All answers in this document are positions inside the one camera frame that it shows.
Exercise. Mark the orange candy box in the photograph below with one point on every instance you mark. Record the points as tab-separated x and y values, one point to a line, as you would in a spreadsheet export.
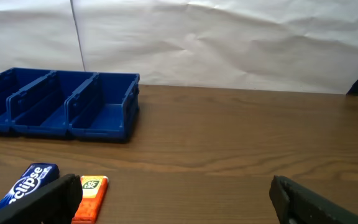
93	199

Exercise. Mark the blue tray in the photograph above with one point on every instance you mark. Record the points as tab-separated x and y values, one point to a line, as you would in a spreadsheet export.
104	118

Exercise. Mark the blue candy pack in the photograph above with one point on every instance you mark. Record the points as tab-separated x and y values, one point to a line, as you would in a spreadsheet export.
26	182

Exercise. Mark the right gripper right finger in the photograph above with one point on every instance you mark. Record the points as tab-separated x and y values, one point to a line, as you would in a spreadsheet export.
303	205

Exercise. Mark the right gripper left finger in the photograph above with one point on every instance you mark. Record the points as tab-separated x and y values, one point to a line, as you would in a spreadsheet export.
42	205

